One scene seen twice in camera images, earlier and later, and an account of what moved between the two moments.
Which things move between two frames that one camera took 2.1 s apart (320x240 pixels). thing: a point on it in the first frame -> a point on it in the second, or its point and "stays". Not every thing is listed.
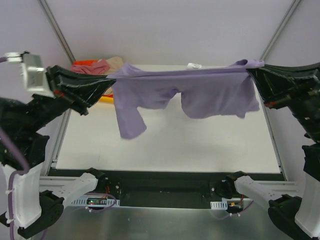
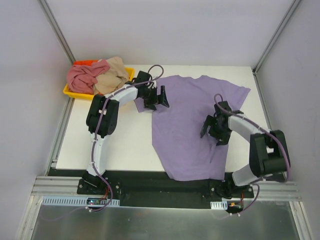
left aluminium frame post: x=44 y=7 stays
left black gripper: x=66 y=90 -> x=155 y=97
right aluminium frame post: x=280 y=29 stays
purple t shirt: x=227 y=90 -> x=177 y=129
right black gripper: x=289 y=89 -> x=212 y=126
